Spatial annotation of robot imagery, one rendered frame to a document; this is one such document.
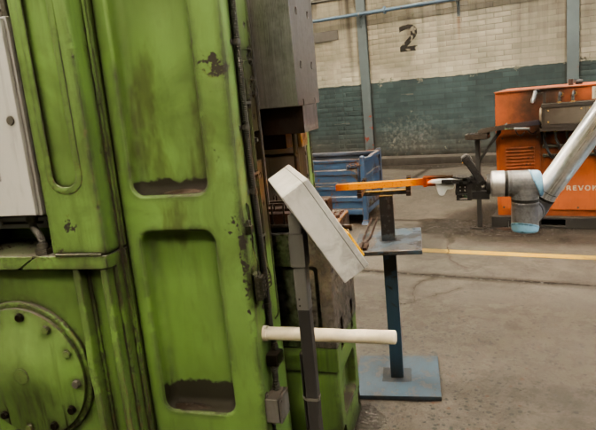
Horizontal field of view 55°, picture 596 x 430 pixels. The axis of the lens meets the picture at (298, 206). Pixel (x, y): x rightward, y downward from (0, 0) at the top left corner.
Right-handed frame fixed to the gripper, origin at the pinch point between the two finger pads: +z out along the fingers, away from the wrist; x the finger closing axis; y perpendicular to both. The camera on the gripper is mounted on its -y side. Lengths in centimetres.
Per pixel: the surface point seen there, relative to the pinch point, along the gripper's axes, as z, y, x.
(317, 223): 23, -1, -73
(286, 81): 46, -38, -18
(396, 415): 19, 106, 19
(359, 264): 14, 11, -68
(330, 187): 127, 65, 371
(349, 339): 25, 45, -39
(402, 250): 14.9, 35.4, 31.2
